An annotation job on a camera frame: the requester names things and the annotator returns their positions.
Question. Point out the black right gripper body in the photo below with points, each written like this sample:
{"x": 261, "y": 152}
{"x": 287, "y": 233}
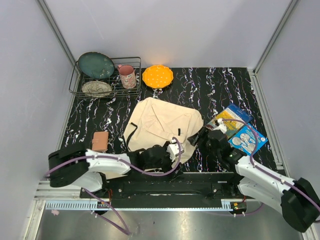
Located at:
{"x": 206, "y": 143}

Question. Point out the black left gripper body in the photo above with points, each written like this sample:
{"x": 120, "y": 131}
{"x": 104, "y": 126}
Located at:
{"x": 165, "y": 163}

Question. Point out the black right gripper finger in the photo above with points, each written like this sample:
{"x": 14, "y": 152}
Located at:
{"x": 194, "y": 139}
{"x": 203, "y": 132}

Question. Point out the cream canvas backpack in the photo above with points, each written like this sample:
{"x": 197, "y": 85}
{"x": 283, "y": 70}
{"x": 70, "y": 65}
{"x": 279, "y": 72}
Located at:
{"x": 155, "y": 122}

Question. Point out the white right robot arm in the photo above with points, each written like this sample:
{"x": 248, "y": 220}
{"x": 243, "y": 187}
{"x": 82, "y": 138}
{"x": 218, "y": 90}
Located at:
{"x": 295, "y": 200}

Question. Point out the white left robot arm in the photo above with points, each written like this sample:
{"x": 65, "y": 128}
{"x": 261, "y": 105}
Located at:
{"x": 83, "y": 167}

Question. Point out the light blue coin book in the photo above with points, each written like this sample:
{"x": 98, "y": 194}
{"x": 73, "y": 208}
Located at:
{"x": 248, "y": 140}

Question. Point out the salmon leather wallet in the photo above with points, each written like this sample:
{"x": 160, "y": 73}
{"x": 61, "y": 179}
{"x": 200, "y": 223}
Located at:
{"x": 100, "y": 141}

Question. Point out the yellow polka dot plate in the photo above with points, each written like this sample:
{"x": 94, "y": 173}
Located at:
{"x": 157, "y": 76}

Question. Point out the pink ghost pattern mug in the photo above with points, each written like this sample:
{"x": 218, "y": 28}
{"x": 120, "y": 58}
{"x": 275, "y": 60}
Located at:
{"x": 127, "y": 76}

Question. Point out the speckled beige plate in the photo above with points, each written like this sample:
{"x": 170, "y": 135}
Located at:
{"x": 96, "y": 89}

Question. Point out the dark teal plate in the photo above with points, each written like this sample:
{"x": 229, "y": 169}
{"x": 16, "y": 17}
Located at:
{"x": 96, "y": 65}

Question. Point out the grey wire dish rack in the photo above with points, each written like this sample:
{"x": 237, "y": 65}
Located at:
{"x": 78, "y": 79}

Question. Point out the aluminium front rail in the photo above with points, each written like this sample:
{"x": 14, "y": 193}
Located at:
{"x": 117, "y": 189}

